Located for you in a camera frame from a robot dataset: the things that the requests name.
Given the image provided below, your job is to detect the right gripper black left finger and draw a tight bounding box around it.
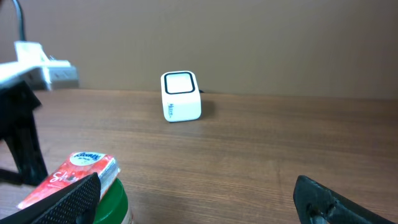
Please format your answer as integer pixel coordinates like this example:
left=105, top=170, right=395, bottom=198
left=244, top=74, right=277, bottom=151
left=1, top=172, right=101, bottom=224

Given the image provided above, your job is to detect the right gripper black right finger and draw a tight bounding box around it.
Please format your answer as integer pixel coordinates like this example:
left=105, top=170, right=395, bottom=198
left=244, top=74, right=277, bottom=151
left=293, top=175, right=394, bottom=224

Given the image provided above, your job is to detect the green lid jar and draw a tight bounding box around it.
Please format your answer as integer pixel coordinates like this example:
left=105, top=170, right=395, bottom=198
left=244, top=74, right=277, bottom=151
left=93, top=179, right=134, bottom=224

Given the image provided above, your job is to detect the white barcode scanner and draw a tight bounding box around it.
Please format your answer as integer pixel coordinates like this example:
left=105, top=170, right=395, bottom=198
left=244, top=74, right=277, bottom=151
left=160, top=70, right=201, bottom=123

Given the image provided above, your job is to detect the left black camera cable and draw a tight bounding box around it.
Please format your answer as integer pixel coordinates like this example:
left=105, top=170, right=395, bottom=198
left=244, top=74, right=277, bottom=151
left=11, top=0, right=26, bottom=42

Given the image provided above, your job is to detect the red tissue pack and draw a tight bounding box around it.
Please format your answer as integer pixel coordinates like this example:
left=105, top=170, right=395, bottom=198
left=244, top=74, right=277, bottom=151
left=17, top=152, right=120, bottom=210

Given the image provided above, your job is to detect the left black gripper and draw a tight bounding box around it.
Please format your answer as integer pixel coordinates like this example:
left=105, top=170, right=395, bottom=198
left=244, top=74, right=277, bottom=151
left=1, top=81, right=48, bottom=186

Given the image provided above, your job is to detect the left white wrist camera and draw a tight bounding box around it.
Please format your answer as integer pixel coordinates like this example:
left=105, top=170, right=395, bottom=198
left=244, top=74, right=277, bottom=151
left=1, top=41, right=80, bottom=91

